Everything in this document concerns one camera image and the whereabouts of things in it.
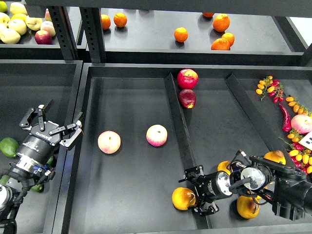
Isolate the bright red apple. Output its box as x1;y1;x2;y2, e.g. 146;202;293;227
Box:
177;69;199;89

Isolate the black tray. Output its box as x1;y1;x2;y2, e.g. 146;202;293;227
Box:
0;60;82;234
54;63;312;234

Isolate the pink apple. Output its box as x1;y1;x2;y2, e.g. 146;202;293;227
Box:
291;114;312;135
146;124;168;147
97;131;121;154

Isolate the orange on shelf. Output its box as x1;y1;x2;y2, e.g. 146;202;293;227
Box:
174;27;189;43

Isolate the red apple on shelf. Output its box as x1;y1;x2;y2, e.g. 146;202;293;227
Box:
35;30;53;45

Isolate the pink apple centre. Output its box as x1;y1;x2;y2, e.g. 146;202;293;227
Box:
146;124;168;147

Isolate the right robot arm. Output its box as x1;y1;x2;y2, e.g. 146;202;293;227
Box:
182;151;312;221

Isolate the dark red apple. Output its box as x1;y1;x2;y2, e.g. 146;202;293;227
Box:
178;89;196;109

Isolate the pink apple left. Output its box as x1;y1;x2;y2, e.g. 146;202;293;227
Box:
97;131;121;154

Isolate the green avocado in left tray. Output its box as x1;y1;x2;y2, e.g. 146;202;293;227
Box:
0;137;19;157

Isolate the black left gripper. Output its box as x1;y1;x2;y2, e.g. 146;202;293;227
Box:
17;99;83;166

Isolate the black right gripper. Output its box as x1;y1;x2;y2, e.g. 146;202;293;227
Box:
178;165;232;216

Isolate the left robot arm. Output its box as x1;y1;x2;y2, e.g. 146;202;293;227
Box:
0;100;83;234

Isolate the black middle tray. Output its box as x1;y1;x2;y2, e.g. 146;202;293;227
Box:
54;63;312;234

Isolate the pink apple right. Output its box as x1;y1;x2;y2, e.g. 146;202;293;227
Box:
291;114;312;135

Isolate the black left tray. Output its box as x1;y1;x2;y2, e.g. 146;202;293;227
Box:
0;60;82;234

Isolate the red chili pepper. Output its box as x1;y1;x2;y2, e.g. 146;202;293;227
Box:
279;104;292;133

